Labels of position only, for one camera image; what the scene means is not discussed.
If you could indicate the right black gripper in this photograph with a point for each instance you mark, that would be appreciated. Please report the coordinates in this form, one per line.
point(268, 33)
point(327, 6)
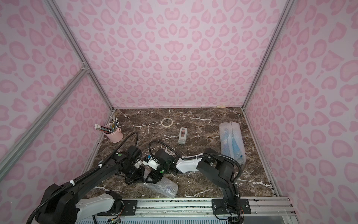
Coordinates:
point(152, 173)

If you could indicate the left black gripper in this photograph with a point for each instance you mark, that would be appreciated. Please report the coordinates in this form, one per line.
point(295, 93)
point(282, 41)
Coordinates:
point(134, 173)

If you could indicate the bubble wrap sheet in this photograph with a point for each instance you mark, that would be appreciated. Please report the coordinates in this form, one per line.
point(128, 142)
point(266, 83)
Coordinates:
point(227, 127)
point(237, 131)
point(165, 187)

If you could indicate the white tape dispenser pink roll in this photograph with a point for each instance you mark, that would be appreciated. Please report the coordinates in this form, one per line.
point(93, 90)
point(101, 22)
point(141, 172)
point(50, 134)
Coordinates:
point(182, 136)

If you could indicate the blue glass bottle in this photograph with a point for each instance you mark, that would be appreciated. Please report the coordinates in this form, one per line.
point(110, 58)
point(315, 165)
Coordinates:
point(225, 143)

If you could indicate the blue bottle with label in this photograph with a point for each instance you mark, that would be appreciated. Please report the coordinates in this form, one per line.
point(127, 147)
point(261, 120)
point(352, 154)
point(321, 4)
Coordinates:
point(238, 147)

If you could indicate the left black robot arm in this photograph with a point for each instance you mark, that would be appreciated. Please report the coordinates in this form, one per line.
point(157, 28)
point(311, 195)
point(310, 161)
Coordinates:
point(58, 205)

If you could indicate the beige masking tape roll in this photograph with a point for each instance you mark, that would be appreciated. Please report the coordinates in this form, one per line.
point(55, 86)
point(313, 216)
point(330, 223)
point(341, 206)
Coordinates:
point(166, 122)

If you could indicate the pink pen cup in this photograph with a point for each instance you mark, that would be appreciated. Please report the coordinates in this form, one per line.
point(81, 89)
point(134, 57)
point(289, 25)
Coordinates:
point(116, 135)

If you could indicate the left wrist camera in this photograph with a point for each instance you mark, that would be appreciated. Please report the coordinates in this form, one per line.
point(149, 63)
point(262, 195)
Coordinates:
point(138, 164)

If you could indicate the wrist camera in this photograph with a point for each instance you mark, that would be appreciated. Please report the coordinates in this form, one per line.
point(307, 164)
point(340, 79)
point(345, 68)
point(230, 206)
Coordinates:
point(151, 162)
point(138, 164)

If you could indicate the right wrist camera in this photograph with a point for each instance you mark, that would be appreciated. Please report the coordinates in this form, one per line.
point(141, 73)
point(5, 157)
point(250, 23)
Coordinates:
point(151, 162)

